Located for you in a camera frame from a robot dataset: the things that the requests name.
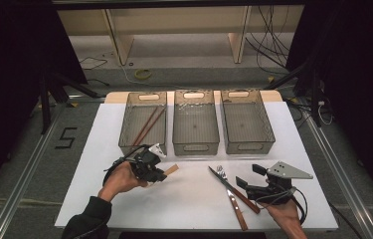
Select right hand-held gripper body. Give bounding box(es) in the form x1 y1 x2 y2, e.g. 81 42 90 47
245 160 314 204

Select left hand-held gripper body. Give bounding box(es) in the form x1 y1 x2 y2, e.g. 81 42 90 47
127 142 168 182

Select small wooden-handled spoon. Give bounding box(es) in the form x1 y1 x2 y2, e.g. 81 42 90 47
161 163 180 177

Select wooden-handled steel knife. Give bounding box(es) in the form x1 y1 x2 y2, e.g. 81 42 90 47
208 165 262 215

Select wooden-handled steel fork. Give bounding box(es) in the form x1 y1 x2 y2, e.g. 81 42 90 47
216 164 249 232

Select brown wooden chopstick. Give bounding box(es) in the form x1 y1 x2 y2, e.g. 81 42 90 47
132 106 159 147
136 107 167 147

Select grey translucent plastic bin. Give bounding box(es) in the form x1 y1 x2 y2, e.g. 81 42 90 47
172 89 221 156
117 91 168 158
220 89 277 155

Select person's left hand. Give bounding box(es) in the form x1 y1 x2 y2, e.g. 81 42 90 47
97 161 149 203

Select person's right hand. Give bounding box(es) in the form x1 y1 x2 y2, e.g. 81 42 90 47
262 199 304 232

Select white table cover sheet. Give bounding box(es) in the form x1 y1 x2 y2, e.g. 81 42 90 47
54 101 339 231

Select black metal stand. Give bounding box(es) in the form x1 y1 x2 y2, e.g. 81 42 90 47
263 61 324 128
39 71 100 135

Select yellow tape roll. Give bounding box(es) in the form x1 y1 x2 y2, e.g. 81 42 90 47
133 68 153 80

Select black curtain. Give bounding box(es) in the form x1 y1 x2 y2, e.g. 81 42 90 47
0 0 88 207
286 0 373 213

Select light wooden desk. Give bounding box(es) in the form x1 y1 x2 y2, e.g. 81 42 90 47
57 4 306 67

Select left hand-held gripper black cable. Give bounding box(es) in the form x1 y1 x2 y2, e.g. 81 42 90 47
102 143 148 187

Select hand-held gripper black cable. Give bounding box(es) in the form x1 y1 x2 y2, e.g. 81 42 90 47
102 143 148 187
255 187 308 225

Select right hand-held gripper black cable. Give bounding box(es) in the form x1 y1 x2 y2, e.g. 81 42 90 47
255 187 308 225

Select aluminium floor rail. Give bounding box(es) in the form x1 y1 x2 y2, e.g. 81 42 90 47
301 109 373 239
0 103 67 239

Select white looped cable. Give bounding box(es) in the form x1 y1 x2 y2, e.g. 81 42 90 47
317 99 335 126

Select white floor cable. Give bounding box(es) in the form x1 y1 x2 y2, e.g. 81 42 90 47
117 63 188 90

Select thin black floor cable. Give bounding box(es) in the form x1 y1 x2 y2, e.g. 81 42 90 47
79 57 108 71

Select black cable bundle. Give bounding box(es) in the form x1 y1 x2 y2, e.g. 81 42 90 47
245 4 294 71

